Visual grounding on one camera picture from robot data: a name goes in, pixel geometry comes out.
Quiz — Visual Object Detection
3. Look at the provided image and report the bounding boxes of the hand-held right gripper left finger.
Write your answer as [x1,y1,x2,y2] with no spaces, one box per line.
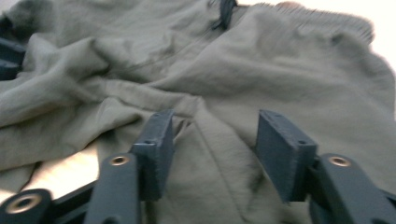
[130,108,175,202]

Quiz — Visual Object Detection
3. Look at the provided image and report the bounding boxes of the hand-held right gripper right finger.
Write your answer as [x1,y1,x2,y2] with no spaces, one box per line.
[254,108,318,203]

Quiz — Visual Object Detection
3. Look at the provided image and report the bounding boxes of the olive green pants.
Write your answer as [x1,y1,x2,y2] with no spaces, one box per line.
[0,0,396,224]

